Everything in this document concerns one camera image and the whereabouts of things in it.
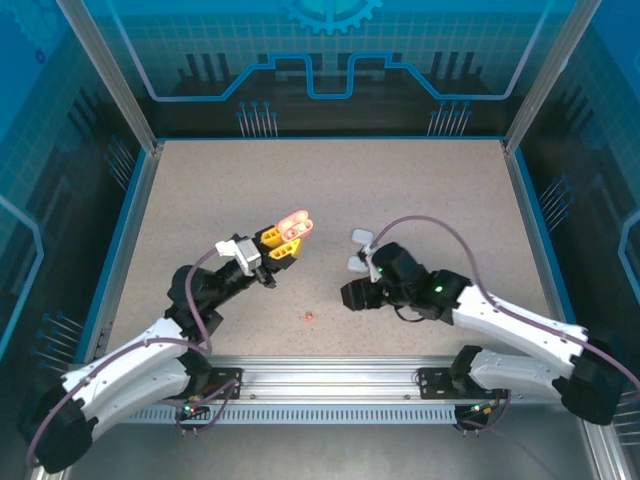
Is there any pink earbud charging case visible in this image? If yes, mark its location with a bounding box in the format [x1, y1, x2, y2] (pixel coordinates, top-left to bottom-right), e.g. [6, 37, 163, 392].
[276, 208, 315, 245]

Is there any blue table edge strip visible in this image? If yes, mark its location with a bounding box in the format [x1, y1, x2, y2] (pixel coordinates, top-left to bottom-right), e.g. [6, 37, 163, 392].
[73, 147, 150, 364]
[512, 147, 581, 334]

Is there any grey metal base tray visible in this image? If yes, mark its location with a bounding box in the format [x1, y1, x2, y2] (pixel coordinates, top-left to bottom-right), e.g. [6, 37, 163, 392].
[29, 422, 619, 480]

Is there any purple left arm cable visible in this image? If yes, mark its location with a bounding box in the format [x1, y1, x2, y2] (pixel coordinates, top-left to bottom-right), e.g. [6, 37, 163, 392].
[24, 248, 221, 466]

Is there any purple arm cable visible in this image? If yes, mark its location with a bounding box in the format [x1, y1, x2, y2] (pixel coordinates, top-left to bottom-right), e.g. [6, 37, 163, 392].
[24, 248, 221, 466]
[372, 214, 640, 401]

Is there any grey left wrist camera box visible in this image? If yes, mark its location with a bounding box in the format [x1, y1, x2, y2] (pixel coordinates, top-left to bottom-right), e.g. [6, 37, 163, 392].
[238, 238, 264, 275]

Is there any white right camera bracket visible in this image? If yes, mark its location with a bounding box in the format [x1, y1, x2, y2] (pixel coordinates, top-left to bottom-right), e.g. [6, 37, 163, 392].
[364, 242, 382, 281]

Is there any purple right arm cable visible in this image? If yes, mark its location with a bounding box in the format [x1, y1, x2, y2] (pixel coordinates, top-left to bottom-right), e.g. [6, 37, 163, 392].
[372, 214, 640, 401]

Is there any aluminium side rail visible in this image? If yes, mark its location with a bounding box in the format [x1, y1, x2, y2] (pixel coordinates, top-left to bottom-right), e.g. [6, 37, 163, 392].
[97, 142, 166, 359]

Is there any aluminium mounting rail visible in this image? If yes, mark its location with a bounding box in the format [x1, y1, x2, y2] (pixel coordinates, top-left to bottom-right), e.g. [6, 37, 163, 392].
[63, 353, 604, 404]

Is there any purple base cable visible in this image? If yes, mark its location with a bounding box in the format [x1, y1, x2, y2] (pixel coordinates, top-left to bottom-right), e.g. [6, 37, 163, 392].
[462, 387, 517, 437]
[159, 374, 245, 437]

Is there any slotted metal cable duct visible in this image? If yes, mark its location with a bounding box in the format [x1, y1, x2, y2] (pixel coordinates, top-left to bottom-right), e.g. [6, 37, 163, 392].
[79, 405, 501, 426]

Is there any aluminium frame post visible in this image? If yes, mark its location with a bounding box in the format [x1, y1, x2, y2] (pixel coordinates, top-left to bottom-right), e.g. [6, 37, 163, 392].
[501, 0, 584, 156]
[55, 0, 166, 156]

